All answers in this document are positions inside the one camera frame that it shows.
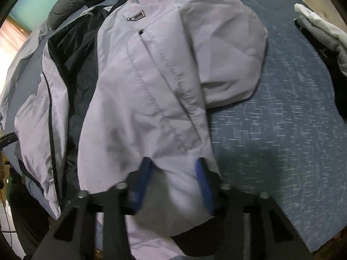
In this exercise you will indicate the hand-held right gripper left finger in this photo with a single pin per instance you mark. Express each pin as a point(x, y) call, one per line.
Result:
point(142, 178)

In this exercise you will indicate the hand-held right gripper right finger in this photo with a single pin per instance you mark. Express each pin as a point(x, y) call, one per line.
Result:
point(203, 184)

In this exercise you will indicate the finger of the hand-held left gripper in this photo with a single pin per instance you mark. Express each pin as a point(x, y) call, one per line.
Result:
point(8, 140)

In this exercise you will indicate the grey jacket with black trim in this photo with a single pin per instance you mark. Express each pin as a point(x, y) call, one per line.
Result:
point(141, 86)

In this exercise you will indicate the light grey blanket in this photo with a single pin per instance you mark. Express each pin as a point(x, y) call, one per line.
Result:
point(19, 67)

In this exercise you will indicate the pink curtain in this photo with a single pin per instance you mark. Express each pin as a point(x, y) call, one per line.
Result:
point(12, 40)

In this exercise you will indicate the dark grey rolled duvet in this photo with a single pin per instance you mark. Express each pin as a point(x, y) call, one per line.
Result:
point(76, 5)

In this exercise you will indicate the folded white garment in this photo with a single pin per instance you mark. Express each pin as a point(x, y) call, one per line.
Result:
point(322, 23)

